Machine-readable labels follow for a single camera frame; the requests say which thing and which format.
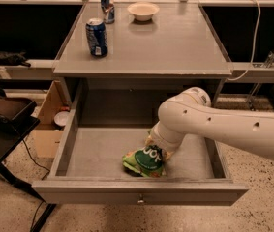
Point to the cardboard box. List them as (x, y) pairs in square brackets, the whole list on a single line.
[(47, 134)]

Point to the black side table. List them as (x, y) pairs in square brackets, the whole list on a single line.
[(16, 122)]

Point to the white bowl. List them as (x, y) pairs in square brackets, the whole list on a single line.
[(143, 11)]

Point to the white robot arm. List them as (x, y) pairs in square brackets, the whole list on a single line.
[(190, 112)]

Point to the grey cabinet counter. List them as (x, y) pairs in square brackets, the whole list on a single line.
[(146, 62)]

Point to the green rice chip bag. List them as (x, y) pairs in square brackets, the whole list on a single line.
[(148, 161)]

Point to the small white plate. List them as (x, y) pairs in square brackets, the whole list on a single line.
[(61, 118)]

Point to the blue soda can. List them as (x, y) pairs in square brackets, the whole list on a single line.
[(96, 35)]

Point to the grey open top drawer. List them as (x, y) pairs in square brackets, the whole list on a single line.
[(88, 164)]

